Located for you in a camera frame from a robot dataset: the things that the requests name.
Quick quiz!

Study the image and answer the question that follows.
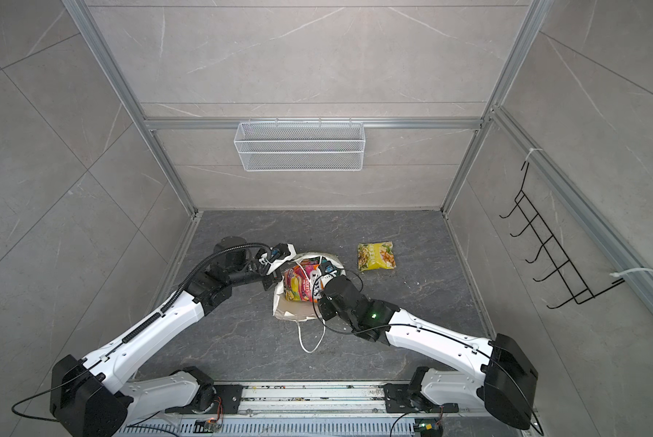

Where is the black wire hook rack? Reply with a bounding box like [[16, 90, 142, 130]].
[[499, 162, 625, 310]]

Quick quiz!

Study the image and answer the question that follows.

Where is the floral paper gift bag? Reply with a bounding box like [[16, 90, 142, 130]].
[[273, 252, 346, 354]]

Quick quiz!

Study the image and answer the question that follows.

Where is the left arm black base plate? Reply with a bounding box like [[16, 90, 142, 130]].
[[165, 384, 244, 414]]

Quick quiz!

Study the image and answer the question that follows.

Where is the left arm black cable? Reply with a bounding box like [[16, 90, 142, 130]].
[[10, 242, 273, 422]]

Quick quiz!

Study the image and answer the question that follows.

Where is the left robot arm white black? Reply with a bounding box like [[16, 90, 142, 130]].
[[50, 238, 297, 436]]

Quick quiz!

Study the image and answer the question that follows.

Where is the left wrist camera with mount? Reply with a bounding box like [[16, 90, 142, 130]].
[[258, 243, 297, 272]]

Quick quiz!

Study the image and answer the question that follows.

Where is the orange pink Fox's candy packet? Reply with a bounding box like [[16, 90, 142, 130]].
[[283, 259, 324, 302]]

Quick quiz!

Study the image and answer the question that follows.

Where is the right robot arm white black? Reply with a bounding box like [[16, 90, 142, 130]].
[[312, 275, 544, 435]]

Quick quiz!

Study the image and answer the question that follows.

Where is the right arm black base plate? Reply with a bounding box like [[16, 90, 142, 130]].
[[382, 383, 460, 413]]

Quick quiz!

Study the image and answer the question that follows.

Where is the yellow green snack packet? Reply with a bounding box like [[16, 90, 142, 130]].
[[357, 241, 397, 271]]

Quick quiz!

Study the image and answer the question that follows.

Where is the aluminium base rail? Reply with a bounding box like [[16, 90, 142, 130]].
[[118, 382, 521, 436]]

